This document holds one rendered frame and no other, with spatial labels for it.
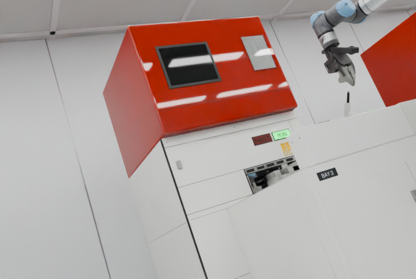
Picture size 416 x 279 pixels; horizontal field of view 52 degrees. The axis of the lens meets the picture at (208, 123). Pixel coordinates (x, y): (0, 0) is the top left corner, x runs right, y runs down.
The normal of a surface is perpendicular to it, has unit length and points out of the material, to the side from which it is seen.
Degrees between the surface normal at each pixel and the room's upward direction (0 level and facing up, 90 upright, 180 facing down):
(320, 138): 90
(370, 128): 90
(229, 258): 90
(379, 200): 90
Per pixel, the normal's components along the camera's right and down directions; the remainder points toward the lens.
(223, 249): 0.38, -0.39
